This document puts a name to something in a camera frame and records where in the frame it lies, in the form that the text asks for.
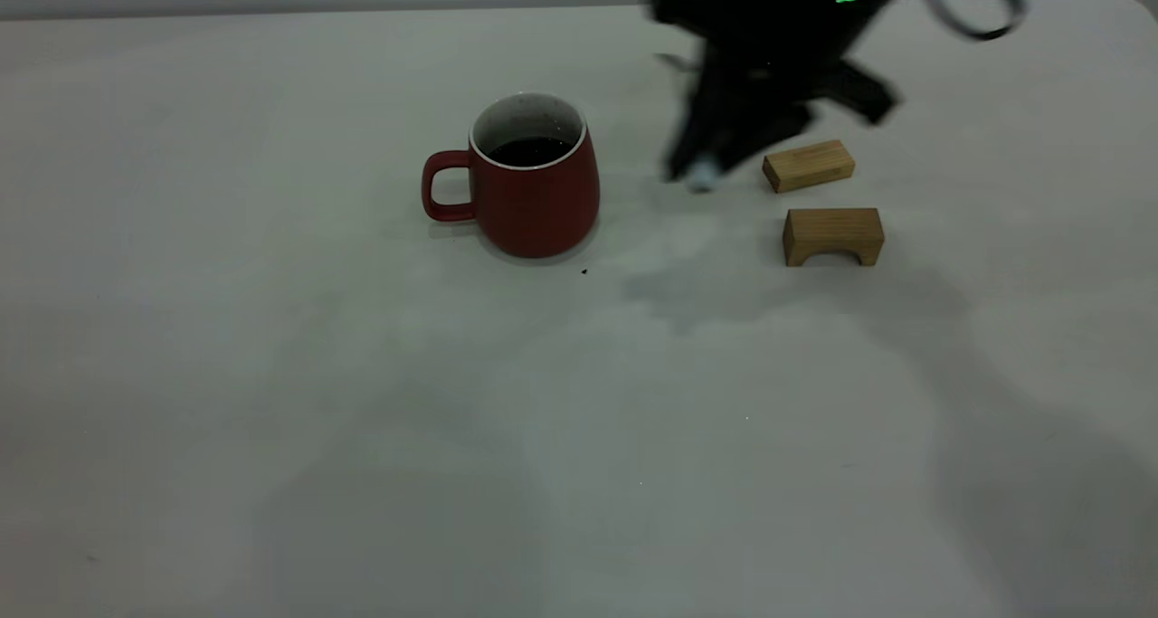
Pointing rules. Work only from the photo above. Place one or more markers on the arch-shaped wooden block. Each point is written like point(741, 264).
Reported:
point(832, 229)

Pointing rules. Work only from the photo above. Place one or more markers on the flat rectangular wooden block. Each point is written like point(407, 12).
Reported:
point(808, 166)

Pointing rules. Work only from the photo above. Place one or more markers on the red ceramic mug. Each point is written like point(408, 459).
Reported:
point(538, 206)

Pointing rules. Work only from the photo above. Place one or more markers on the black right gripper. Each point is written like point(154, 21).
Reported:
point(778, 43)

